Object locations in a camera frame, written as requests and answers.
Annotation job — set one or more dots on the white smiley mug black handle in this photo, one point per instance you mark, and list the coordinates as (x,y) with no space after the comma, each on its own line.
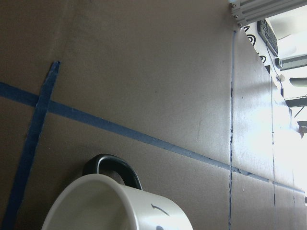
(109,196)

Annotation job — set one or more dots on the aluminium frame post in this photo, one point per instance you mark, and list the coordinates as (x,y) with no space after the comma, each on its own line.
(250,11)

